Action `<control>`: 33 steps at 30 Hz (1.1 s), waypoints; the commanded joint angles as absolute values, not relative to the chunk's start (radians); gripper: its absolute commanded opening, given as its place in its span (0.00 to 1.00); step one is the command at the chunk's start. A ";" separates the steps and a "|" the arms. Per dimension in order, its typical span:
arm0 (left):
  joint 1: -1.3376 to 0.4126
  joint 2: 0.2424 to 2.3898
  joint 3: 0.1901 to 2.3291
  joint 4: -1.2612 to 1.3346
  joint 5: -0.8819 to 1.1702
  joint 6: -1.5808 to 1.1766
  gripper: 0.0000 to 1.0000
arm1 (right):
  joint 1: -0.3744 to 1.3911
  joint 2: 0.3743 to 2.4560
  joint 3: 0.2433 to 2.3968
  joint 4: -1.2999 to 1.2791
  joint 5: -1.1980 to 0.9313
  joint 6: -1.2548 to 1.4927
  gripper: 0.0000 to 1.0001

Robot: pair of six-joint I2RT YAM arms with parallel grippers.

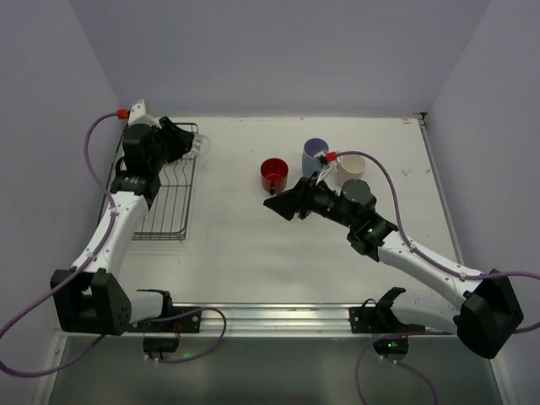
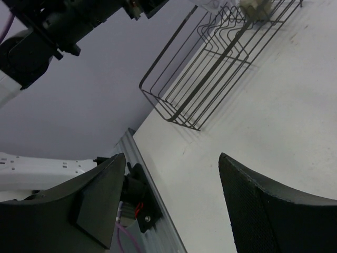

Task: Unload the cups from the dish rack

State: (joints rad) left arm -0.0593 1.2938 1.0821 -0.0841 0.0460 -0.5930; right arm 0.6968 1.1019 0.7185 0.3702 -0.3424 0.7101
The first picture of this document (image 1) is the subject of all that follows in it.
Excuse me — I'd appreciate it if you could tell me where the clear glass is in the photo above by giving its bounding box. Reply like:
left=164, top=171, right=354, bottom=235
left=189, top=133, right=211, bottom=158

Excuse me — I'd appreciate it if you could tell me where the red mug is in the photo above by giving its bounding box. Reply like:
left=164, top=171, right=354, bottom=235
left=260, top=158, right=289, bottom=196

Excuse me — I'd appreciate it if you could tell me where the pink mug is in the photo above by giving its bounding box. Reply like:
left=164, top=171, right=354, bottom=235
left=337, top=154, right=366, bottom=186

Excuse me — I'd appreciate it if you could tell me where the lavender plastic cup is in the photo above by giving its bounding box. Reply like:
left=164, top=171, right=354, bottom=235
left=301, top=138, right=329, bottom=177

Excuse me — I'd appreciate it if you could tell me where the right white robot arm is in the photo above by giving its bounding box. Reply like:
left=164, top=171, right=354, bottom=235
left=263, top=177, right=524, bottom=359

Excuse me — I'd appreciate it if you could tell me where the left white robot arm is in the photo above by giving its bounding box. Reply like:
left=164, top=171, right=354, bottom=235
left=50, top=116, right=195, bottom=336

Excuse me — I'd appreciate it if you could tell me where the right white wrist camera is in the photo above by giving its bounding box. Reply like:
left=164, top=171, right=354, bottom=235
left=312, top=152, right=338, bottom=184

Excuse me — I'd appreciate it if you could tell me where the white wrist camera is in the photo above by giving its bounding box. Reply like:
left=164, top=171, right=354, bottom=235
left=127, top=99, right=159, bottom=127
left=312, top=152, right=338, bottom=184

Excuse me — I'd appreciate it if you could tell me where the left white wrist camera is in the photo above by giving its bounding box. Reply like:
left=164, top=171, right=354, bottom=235
left=127, top=99, right=159, bottom=127

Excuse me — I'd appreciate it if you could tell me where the wire dish rack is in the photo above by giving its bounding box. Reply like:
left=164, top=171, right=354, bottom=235
left=107, top=121, right=200, bottom=242

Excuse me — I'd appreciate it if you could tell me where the aluminium front rail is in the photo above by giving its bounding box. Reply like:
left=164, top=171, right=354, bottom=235
left=54, top=301, right=494, bottom=338

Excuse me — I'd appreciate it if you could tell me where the aluminium rail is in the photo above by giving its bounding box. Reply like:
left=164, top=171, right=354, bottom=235
left=415, top=114, right=475, bottom=293
left=54, top=301, right=494, bottom=338

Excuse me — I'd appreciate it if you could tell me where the aluminium right side rail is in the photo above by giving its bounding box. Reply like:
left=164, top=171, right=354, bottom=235
left=415, top=114, right=475, bottom=293

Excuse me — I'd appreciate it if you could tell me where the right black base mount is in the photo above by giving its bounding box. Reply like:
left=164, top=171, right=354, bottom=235
left=348, top=288, right=426, bottom=360

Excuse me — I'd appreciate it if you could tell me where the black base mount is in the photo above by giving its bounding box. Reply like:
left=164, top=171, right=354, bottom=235
left=141, top=306, right=202, bottom=360
left=348, top=288, right=426, bottom=360

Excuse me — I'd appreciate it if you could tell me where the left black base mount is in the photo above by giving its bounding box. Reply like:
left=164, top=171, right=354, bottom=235
left=141, top=306, right=202, bottom=360

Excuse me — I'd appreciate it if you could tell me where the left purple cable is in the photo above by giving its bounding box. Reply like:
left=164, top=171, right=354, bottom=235
left=0, top=108, right=130, bottom=376

